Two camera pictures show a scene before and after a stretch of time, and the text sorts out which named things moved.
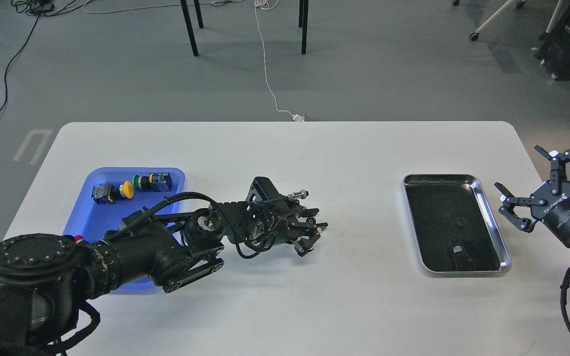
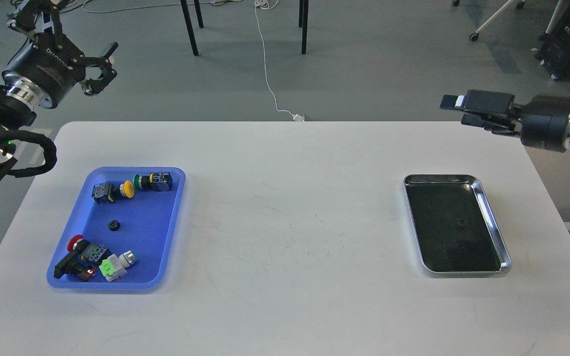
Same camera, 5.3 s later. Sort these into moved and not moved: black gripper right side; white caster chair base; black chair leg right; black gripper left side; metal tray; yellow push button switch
Moved: black gripper right side; black gripper left side
Not moved: white caster chair base; black chair leg right; yellow push button switch; metal tray
